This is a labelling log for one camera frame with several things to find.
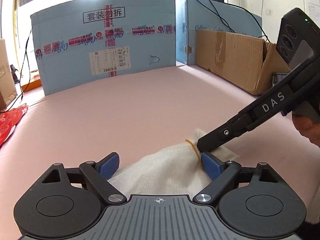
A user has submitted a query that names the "blue cardboard box with tape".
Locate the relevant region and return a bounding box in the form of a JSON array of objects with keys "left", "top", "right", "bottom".
[{"left": 30, "top": 0, "right": 177, "bottom": 96}]

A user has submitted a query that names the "open brown cardboard box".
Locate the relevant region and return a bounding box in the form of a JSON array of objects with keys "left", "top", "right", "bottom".
[{"left": 195, "top": 29, "right": 292, "bottom": 95}]

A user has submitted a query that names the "yellow rubber band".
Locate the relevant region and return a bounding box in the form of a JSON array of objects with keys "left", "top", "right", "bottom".
[{"left": 185, "top": 139, "right": 203, "bottom": 168}]

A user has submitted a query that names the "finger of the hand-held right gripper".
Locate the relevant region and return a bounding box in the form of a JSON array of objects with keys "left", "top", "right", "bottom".
[{"left": 197, "top": 109, "right": 254, "bottom": 153}]

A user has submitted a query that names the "orange flat object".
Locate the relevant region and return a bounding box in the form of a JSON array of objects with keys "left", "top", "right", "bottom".
[{"left": 20, "top": 74, "right": 43, "bottom": 93}]

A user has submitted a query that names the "red printed cloth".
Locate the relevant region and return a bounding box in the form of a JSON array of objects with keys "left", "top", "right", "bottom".
[{"left": 0, "top": 104, "right": 28, "bottom": 148}]

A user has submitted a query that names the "closed brown cardboard box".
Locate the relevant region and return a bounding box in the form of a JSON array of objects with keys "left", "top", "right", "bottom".
[{"left": 0, "top": 39, "right": 17, "bottom": 112}]

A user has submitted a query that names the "black cable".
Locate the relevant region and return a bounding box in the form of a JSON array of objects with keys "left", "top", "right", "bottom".
[
  {"left": 192, "top": 0, "right": 272, "bottom": 43},
  {"left": 5, "top": 29, "right": 33, "bottom": 112}
]

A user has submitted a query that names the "white wall notice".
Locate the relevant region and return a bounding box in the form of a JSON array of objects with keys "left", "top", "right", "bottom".
[{"left": 304, "top": 0, "right": 320, "bottom": 28}]

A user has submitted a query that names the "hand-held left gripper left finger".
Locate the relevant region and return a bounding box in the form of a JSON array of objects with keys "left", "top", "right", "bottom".
[{"left": 41, "top": 152, "right": 127, "bottom": 204}]

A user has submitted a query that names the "plain blue cardboard box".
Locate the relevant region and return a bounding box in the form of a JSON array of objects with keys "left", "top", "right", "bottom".
[{"left": 175, "top": 0, "right": 263, "bottom": 67}]

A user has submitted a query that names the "person's right hand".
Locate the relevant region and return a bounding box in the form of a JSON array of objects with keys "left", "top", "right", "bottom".
[{"left": 292, "top": 114, "right": 320, "bottom": 148}]

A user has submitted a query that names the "white woven shopping bag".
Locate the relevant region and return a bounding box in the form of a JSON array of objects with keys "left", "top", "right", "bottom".
[{"left": 107, "top": 128, "right": 239, "bottom": 198}]

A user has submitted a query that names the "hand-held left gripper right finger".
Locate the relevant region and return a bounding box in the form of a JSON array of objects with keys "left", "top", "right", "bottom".
[{"left": 193, "top": 152, "right": 278, "bottom": 204}]

